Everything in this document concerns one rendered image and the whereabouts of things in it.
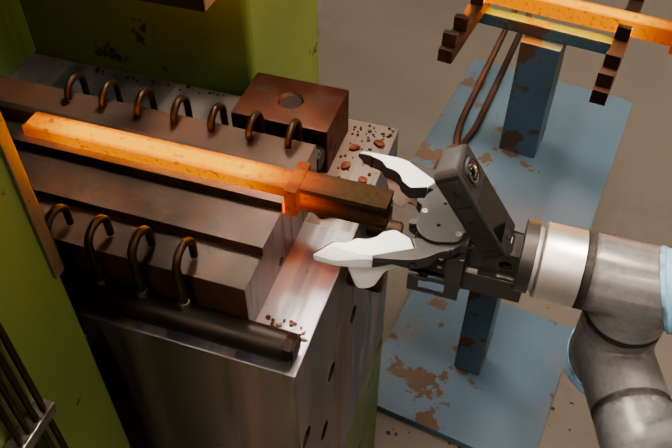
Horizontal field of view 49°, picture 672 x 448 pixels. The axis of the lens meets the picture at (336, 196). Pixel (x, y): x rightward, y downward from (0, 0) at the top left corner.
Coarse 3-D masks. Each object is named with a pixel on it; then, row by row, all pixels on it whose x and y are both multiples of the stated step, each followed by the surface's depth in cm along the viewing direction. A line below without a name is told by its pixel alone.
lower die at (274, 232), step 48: (0, 96) 87; (48, 96) 87; (48, 144) 80; (192, 144) 80; (240, 144) 81; (48, 192) 76; (96, 192) 76; (144, 192) 76; (192, 192) 76; (240, 192) 75; (96, 240) 73; (144, 240) 73; (240, 240) 71; (288, 240) 79; (192, 288) 71; (240, 288) 69
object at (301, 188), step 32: (32, 128) 80; (64, 128) 80; (96, 128) 80; (160, 160) 77; (192, 160) 77; (224, 160) 77; (288, 192) 73; (320, 192) 73; (352, 192) 73; (384, 192) 73; (384, 224) 73
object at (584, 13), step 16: (496, 0) 109; (512, 0) 108; (528, 0) 107; (544, 0) 107; (560, 0) 107; (576, 0) 107; (560, 16) 107; (576, 16) 106; (592, 16) 104; (608, 16) 104; (624, 16) 104; (640, 16) 104; (640, 32) 103; (656, 32) 102
